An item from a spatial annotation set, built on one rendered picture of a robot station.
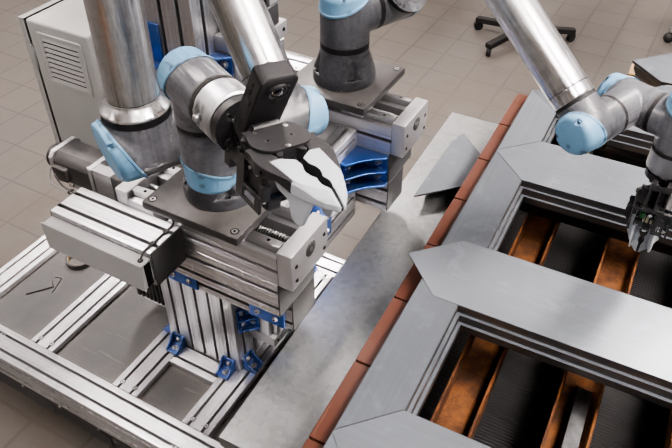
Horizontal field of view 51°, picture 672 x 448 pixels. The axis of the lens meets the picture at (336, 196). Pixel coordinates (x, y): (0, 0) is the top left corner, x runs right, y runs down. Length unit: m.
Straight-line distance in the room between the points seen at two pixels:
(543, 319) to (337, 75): 0.71
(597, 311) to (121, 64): 0.97
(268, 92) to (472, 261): 0.85
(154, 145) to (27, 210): 2.02
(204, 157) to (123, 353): 1.36
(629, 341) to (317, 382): 0.61
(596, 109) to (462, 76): 2.67
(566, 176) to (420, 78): 2.17
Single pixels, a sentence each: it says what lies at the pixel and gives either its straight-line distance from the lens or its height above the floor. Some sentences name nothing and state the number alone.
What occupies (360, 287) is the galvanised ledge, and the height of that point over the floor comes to 0.68.
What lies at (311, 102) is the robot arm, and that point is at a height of 1.37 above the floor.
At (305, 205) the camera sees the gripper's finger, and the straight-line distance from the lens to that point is 0.73.
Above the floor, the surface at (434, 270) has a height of 0.87.
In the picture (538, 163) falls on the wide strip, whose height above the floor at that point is 0.87.
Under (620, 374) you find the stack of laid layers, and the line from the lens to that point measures 1.41.
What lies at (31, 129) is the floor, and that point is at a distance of 3.72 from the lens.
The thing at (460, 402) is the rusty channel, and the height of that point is 0.68.
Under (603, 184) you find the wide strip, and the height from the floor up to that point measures 0.87.
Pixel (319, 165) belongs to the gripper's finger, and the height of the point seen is 1.46.
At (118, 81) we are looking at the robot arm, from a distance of 1.16.
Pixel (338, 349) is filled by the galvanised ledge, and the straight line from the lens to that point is 1.56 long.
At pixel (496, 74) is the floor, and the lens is 3.96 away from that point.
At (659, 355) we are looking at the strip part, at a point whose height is 0.87.
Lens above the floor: 1.90
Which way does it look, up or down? 39 degrees down
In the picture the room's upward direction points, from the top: straight up
